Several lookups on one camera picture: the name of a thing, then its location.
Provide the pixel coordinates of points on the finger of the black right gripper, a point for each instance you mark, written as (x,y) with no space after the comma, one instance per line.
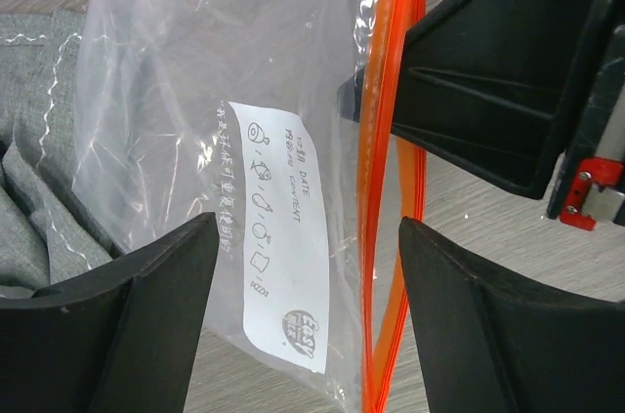
(349,97)

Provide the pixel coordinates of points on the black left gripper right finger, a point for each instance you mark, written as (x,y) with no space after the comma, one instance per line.
(492,340)

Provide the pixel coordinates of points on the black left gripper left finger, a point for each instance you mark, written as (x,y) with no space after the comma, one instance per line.
(119,338)

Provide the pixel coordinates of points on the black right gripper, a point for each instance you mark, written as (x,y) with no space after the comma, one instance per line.
(483,85)

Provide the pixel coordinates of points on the clear zip bag orange zipper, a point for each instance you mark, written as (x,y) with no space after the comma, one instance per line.
(230,107)

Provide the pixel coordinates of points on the grey cloth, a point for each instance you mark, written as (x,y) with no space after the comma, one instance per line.
(46,235)

